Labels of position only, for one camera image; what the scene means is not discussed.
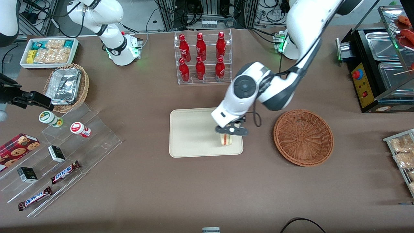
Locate stainless steel pan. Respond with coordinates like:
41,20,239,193
365,31,402,61
377,61,414,92

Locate brown wicker basket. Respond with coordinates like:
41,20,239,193
273,109,334,167

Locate green lid yogurt cup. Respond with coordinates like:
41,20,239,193
38,111,64,128

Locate red cola bottle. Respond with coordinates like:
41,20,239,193
195,56,206,81
179,34,191,62
215,57,226,82
179,58,191,83
216,31,226,60
196,32,207,61

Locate Snickers chocolate bar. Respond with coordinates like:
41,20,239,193
17,186,53,212
50,160,82,185

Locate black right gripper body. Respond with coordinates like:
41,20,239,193
0,86,15,105

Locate black food warmer appliance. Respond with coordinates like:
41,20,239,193
335,5,414,114

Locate clear acrylic bottle rack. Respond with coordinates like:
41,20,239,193
174,29,233,85

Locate cream plastic tray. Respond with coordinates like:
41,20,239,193
169,107,244,158

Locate metal wire snack tray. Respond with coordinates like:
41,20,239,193
383,128,414,199

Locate triangle sandwich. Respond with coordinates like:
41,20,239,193
220,133,234,147

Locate clear rice cracker pack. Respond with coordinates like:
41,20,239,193
45,39,65,50
33,48,71,64

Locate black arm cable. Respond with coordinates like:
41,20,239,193
245,66,302,128

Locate clear acrylic stepped shelf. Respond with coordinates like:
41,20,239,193
0,102,123,218

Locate red lid yogurt cup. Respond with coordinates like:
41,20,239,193
70,121,92,138

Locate tan wicker basket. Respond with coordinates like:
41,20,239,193
43,63,90,114

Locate silver foil packets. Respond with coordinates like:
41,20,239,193
45,67,82,106

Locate white rectangular snack box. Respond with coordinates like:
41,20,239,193
19,38,79,70

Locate small black carton box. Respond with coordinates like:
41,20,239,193
17,167,38,184
48,145,66,163

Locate red tartan cookie box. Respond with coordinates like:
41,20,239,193
0,133,41,172

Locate black floor cable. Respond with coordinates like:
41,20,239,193
280,217,327,233

